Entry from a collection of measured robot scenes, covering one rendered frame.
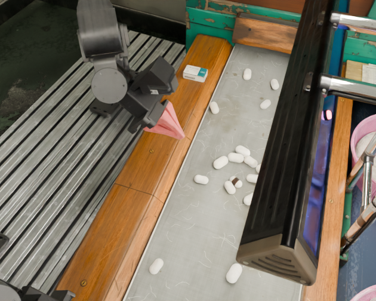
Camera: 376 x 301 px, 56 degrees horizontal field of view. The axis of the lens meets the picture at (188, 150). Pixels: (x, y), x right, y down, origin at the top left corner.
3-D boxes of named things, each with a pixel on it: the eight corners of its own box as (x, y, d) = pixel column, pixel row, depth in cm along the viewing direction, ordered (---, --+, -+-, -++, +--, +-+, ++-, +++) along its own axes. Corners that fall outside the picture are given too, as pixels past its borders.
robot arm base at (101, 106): (140, 54, 105) (120, 48, 107) (104, 97, 94) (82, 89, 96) (143, 75, 112) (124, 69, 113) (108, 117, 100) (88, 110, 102)
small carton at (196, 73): (182, 77, 97) (182, 72, 95) (187, 70, 99) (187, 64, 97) (203, 82, 95) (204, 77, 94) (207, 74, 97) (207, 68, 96)
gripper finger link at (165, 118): (200, 115, 72) (166, 85, 69) (189, 140, 68) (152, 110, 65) (181, 127, 77) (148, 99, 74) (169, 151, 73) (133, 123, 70)
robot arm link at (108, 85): (141, 98, 58) (128, 21, 54) (88, 107, 57) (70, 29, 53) (136, 88, 69) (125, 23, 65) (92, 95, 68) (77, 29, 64)
